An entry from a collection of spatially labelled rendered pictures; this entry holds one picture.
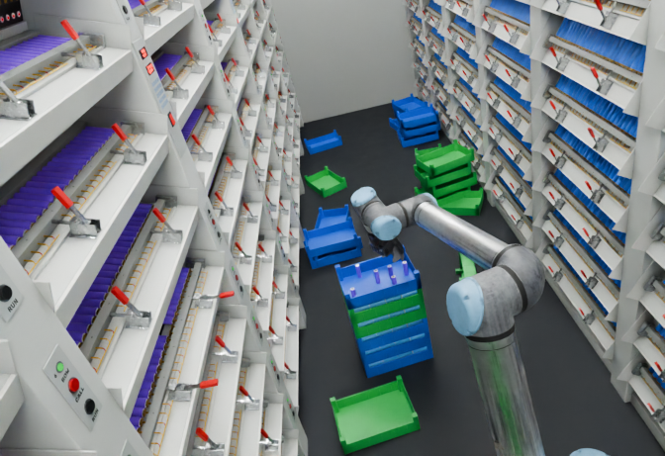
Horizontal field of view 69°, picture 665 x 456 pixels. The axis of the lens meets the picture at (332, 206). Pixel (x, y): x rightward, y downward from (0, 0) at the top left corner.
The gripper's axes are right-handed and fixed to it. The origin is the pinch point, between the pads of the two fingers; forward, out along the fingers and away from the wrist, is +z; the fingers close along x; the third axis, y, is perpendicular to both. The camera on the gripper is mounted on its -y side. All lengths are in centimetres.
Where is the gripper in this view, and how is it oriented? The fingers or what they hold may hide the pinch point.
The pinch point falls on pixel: (398, 255)
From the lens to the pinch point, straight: 193.8
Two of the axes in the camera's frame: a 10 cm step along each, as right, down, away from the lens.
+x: 6.4, 2.6, -7.2
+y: -6.5, 6.8, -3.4
